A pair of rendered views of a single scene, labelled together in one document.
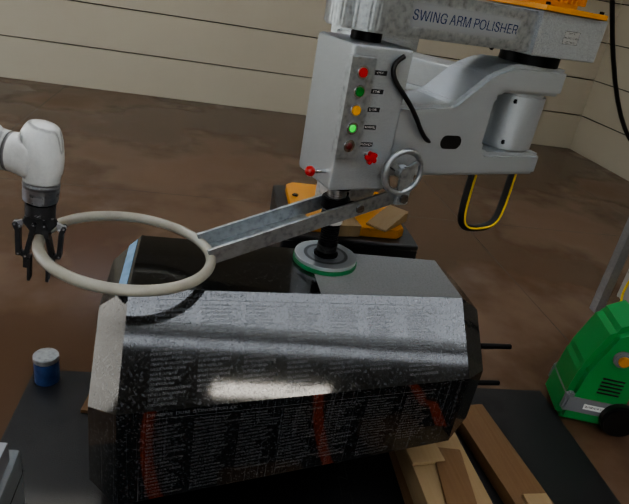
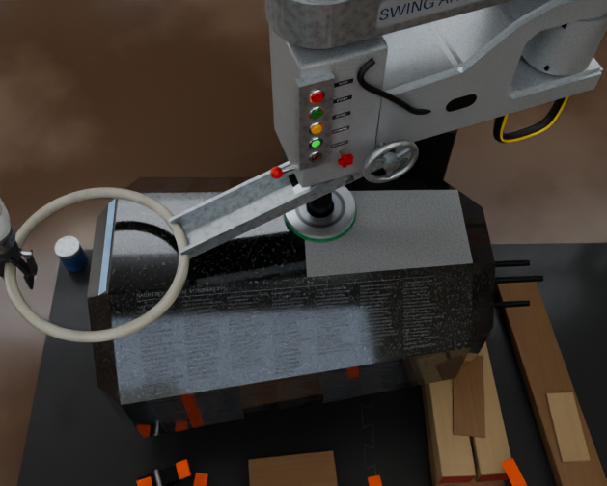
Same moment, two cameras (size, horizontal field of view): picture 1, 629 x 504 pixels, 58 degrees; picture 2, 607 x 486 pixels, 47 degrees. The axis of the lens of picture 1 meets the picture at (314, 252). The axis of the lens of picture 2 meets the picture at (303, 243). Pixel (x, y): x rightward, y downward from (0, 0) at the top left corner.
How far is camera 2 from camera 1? 1.07 m
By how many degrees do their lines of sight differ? 34
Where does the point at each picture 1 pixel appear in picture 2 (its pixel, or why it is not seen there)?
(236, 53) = not seen: outside the picture
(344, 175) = (317, 174)
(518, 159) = (568, 85)
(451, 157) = (464, 114)
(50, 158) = not seen: outside the picture
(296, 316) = (281, 303)
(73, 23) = not seen: outside the picture
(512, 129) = (560, 55)
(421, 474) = (434, 386)
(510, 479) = (538, 374)
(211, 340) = (196, 334)
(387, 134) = (367, 127)
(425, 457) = not seen: hidden behind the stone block
